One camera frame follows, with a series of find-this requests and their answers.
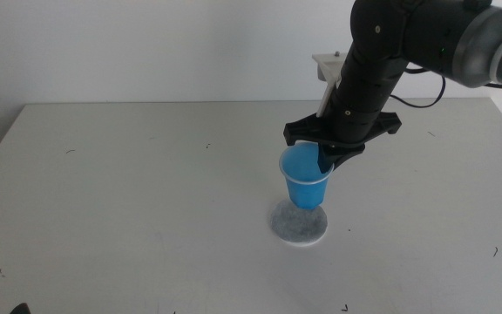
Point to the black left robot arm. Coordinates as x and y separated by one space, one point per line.
20 309

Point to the blue plastic cup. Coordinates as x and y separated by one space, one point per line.
305 192

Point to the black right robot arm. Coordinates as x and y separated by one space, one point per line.
429 35

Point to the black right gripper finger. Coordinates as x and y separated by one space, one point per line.
325 161
344 159

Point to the round grey cup mat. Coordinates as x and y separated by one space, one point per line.
299 229

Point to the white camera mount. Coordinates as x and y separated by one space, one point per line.
327 65

